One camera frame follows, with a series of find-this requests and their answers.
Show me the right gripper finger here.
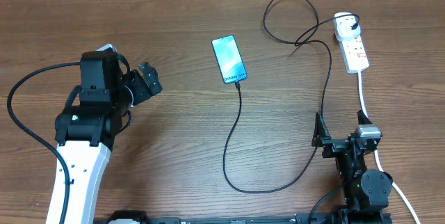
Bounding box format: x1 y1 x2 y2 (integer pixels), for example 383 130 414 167
357 110 371 125
311 112 331 147

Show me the Samsung Galaxy smartphone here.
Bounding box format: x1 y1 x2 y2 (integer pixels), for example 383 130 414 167
211 35 248 84

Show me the black USB charging cable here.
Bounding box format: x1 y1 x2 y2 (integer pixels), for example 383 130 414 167
222 0 361 195

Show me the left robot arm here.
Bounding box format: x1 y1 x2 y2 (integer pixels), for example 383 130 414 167
46 45 162 223

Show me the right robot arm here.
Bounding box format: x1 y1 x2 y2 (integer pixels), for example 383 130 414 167
308 111 393 223

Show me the white power strip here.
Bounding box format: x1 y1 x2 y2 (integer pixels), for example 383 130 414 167
338 34 369 74

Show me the white USB wall charger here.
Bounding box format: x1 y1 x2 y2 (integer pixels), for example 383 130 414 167
333 12 361 42

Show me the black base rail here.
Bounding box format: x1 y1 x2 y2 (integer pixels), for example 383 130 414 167
93 209 393 224

